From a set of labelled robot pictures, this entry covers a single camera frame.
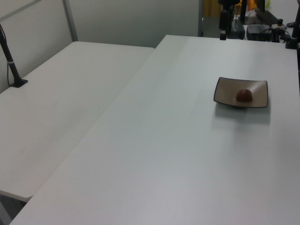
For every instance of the small round red food item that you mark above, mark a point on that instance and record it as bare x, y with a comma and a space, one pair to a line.
243, 95

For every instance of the square brown ceramic plate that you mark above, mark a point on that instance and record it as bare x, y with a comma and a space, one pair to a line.
227, 91

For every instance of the black power adapter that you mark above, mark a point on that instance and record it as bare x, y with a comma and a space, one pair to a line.
238, 29

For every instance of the yellow background object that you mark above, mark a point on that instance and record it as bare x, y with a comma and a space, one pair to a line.
211, 7

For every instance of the black computer box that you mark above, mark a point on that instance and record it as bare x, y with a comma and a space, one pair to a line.
257, 32

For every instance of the black monitor stand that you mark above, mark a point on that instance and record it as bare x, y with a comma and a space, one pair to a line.
243, 11

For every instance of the dark keyboard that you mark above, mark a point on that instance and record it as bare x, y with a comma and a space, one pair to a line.
266, 16

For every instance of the emergency stop button box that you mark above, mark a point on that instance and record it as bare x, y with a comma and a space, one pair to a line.
281, 24

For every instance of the grey partition frame post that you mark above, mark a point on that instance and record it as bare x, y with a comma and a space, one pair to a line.
70, 21
200, 18

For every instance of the black camera pole with base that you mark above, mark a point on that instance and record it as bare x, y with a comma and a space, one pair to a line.
11, 68

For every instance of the black camera pole with clamp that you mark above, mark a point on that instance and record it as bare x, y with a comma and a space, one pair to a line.
293, 35

